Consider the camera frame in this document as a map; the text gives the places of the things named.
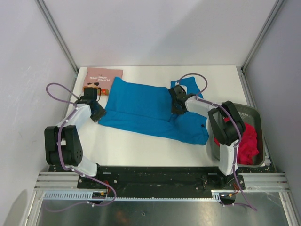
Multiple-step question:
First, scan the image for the aluminium frame post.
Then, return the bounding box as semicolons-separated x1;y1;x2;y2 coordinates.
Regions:
241;0;287;72
35;0;79;73

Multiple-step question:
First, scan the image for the blue t shirt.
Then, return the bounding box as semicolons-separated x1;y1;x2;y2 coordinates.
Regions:
98;78;209;145

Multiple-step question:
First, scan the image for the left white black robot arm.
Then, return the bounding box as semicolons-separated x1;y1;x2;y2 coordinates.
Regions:
44;87;106;188

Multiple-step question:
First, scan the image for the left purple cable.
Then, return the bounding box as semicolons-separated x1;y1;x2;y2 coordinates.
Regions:
44;82;117;212

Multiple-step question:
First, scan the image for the folded pink printed t shirt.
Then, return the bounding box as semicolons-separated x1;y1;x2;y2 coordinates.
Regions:
83;67;123;96

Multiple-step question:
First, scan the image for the left aluminium frame post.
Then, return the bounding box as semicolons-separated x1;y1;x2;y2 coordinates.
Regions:
35;0;79;73

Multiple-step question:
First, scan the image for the grey plastic basket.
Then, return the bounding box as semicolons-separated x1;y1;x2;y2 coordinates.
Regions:
206;102;266;168

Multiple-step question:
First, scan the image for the white slotted cable duct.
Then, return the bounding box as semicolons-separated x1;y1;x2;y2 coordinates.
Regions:
43;189;245;202

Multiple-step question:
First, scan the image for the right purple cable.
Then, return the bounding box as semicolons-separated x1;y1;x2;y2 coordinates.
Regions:
176;73;258;211

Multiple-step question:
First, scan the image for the purple cable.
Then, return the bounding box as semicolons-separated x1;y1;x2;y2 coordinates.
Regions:
44;82;117;212
176;73;258;211

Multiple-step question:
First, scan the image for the aluminium extrusion rail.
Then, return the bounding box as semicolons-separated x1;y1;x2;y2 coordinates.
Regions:
34;172;290;192

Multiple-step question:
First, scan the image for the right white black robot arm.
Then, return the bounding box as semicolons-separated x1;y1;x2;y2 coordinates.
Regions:
168;85;246;189

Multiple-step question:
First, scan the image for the red t shirt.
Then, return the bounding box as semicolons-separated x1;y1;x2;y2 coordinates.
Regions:
213;117;260;165

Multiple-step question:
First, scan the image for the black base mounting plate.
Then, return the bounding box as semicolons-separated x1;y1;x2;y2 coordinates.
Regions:
48;166;246;199

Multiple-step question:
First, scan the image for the right aluminium frame post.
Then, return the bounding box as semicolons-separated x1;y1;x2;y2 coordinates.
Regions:
241;0;287;72

